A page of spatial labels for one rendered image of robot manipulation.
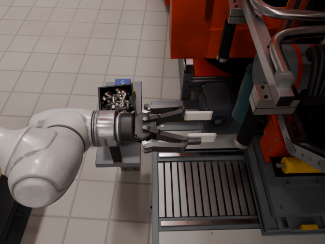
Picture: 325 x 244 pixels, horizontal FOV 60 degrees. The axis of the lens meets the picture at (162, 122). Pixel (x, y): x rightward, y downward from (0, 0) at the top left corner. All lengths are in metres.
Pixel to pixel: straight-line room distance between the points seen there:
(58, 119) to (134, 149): 0.50
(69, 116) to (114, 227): 0.89
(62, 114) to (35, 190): 0.21
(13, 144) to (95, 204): 1.00
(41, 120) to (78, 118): 0.09
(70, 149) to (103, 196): 0.97
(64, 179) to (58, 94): 1.49
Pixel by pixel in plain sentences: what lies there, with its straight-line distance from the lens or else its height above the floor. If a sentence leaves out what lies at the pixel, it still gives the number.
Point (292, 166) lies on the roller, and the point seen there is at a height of 0.53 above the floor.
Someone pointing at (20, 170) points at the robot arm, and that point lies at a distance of 0.54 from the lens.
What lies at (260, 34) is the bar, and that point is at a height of 0.98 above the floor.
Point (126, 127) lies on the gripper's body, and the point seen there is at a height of 0.86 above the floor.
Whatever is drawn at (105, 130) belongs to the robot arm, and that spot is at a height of 0.86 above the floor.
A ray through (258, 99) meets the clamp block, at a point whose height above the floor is 0.95.
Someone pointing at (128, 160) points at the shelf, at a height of 0.45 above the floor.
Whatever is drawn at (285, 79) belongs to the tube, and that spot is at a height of 1.00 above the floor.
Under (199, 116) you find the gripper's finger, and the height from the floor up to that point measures 0.83.
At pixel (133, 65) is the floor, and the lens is 2.09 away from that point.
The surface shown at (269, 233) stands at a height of 0.14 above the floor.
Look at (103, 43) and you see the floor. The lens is 2.31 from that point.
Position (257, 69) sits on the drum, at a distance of 0.86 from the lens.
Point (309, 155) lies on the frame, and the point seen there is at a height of 0.69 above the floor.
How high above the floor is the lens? 1.40
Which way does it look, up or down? 54 degrees down
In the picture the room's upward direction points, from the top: straight up
